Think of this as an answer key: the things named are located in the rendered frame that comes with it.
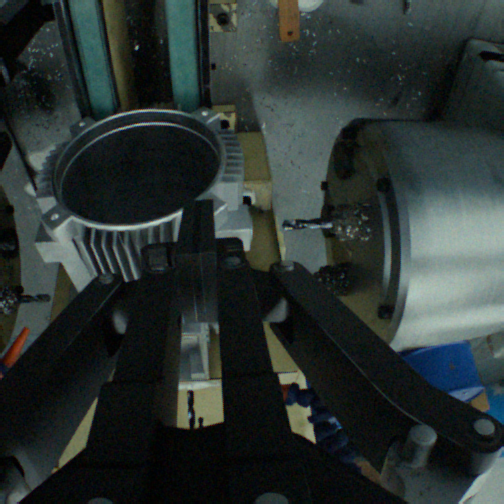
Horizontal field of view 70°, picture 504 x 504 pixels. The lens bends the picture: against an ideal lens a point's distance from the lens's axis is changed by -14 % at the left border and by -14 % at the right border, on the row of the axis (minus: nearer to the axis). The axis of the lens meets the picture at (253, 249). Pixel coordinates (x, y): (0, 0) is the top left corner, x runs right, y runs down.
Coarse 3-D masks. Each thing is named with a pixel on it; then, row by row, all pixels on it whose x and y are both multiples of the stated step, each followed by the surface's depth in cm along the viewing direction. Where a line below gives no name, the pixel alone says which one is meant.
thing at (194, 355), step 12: (192, 324) 34; (204, 324) 40; (192, 336) 34; (204, 336) 39; (192, 348) 43; (204, 348) 37; (180, 360) 44; (192, 360) 43; (204, 360) 39; (180, 372) 43; (192, 372) 42; (204, 372) 42
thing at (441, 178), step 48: (336, 144) 43; (384, 144) 33; (432, 144) 34; (480, 144) 34; (336, 192) 47; (384, 192) 34; (432, 192) 31; (480, 192) 32; (336, 240) 48; (384, 240) 34; (432, 240) 31; (480, 240) 31; (336, 288) 45; (384, 288) 35; (432, 288) 32; (480, 288) 32; (384, 336) 35; (432, 336) 36; (480, 336) 40
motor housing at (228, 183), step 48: (96, 144) 39; (144, 144) 42; (192, 144) 41; (48, 192) 33; (96, 192) 43; (144, 192) 48; (192, 192) 47; (240, 192) 36; (96, 240) 30; (144, 240) 31
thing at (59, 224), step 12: (204, 108) 39; (84, 120) 38; (204, 120) 38; (216, 120) 39; (72, 132) 38; (216, 204) 32; (48, 216) 30; (60, 216) 30; (216, 216) 31; (48, 228) 30; (60, 228) 30; (72, 228) 31; (216, 228) 32; (60, 240) 31; (216, 324) 45
